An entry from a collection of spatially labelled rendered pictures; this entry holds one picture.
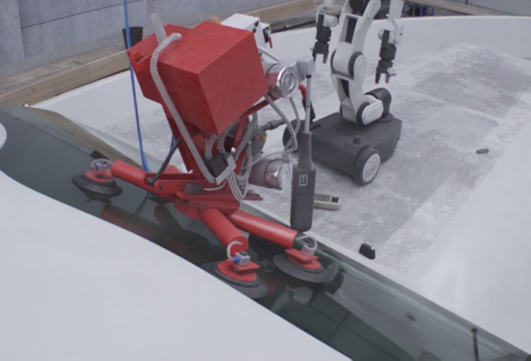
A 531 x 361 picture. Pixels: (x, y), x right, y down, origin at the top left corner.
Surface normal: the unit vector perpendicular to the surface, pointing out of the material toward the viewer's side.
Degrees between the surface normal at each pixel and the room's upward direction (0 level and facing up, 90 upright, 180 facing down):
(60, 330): 21
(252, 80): 90
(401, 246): 0
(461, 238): 8
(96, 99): 90
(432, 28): 90
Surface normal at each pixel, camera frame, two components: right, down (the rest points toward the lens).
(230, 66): 0.73, 0.32
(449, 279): 0.19, -0.78
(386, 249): 0.00, -0.88
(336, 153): -0.72, 0.32
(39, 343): 0.27, -0.94
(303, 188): 0.21, 0.46
